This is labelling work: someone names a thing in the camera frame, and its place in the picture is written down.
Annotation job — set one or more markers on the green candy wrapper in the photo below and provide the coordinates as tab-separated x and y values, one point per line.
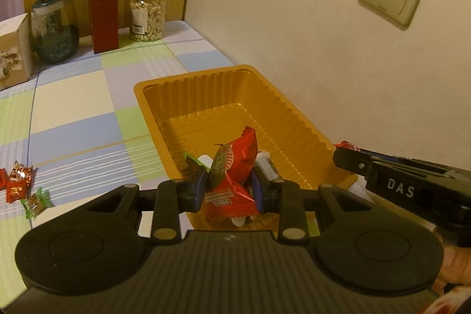
36	203

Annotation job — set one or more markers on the white silver snack packet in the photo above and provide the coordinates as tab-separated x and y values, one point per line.
238	221

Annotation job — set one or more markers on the clear dark seaweed packet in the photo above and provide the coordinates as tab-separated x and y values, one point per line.
266	167

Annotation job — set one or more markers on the person's right hand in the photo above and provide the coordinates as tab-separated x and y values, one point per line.
456	268

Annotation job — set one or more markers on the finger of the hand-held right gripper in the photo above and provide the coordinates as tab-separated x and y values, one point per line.
351	161

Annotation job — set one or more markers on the checked pastel tablecloth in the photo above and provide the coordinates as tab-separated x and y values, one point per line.
73	97

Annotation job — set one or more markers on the dark red paper carton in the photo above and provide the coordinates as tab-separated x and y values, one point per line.
105	19

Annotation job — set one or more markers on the orange plastic tray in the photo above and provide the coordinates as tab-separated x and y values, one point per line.
220	97

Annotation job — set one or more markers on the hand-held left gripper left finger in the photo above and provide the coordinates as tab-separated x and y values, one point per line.
197	189

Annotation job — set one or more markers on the person's right forearm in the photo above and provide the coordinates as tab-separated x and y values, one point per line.
450	303

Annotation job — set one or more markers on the white cardboard box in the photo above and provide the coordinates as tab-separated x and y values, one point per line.
13	53

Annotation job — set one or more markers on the large red snack packet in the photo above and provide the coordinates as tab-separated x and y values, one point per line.
235	167

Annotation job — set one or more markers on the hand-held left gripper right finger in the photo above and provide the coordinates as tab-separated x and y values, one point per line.
257	190

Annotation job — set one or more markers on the glass jar with dark contents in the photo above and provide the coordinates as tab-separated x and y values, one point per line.
55	30

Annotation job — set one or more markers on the shiny red foil candy packet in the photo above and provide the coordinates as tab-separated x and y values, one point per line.
19	183

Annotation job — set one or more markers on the plastic jar of nuts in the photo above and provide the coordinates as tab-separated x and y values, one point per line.
147	16

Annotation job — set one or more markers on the plain red snack packet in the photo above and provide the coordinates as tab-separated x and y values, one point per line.
2	178

